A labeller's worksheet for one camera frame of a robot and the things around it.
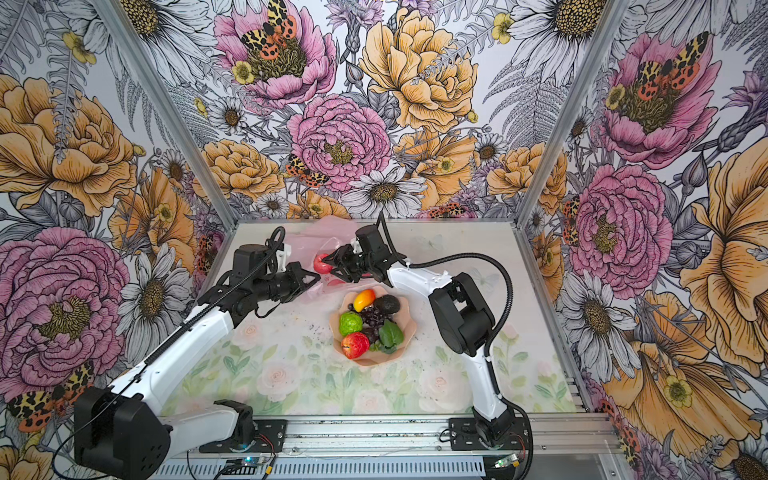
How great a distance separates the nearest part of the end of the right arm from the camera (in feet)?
2.44

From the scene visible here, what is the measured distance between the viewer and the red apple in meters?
0.81

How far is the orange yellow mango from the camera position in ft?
3.00

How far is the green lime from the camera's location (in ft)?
2.84

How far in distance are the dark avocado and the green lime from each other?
0.23 feet

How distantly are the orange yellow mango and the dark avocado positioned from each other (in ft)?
0.06

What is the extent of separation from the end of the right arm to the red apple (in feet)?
0.53

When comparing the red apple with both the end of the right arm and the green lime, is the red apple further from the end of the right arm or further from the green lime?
the end of the right arm

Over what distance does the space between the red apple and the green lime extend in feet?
0.09

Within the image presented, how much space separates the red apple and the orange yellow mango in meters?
0.10

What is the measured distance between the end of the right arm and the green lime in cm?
10

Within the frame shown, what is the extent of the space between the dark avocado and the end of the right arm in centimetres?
10

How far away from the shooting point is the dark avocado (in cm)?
91
